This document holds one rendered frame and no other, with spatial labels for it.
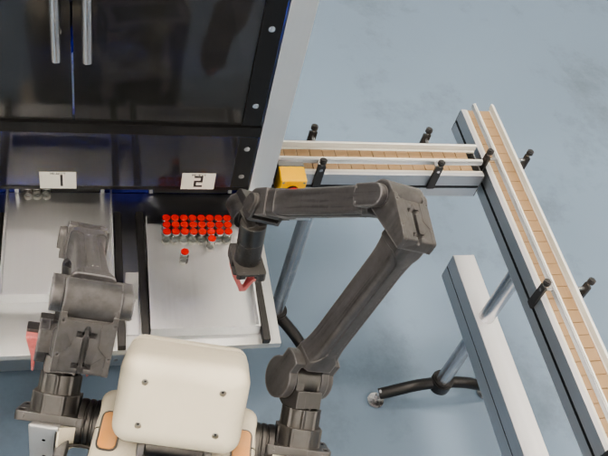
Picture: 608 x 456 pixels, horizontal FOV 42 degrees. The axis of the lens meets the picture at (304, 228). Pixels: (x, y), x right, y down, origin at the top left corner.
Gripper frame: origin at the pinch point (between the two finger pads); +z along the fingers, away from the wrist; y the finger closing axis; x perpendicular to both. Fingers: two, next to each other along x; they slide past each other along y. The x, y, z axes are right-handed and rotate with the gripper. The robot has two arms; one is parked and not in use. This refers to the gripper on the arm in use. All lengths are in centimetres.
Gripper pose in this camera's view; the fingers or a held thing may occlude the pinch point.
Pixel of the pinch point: (242, 288)
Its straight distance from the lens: 178.8
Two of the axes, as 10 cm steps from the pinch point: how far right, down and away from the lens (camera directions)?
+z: -1.7, 7.5, 6.4
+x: -9.5, 0.3, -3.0
